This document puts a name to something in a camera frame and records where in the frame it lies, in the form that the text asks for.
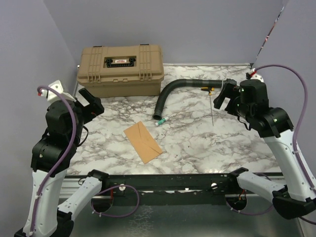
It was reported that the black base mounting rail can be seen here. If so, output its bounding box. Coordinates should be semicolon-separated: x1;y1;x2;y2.
92;173;243;209

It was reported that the green white glue stick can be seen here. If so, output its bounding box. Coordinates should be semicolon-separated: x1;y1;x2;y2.
155;117;169;126

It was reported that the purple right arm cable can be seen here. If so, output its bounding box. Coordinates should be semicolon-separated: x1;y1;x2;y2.
227;64;316;225

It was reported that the yellow handled long screwdriver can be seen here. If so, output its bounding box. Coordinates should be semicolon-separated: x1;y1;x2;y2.
201;87;215;126

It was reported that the black corrugated hose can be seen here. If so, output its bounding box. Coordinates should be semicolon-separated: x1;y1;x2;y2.
152;78;237;121

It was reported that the tan plastic tool case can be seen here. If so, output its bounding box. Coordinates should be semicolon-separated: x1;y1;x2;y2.
77;44;164;98

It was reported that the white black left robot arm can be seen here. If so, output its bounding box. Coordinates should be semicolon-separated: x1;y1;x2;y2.
15;87;109;237

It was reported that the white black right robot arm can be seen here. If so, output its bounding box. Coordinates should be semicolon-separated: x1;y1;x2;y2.
214;79;316;220

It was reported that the brown paper envelope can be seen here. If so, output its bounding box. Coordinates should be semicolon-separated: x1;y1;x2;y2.
124;121;163;164

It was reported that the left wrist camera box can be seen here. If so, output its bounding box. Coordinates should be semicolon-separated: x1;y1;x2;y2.
37;80;76;104

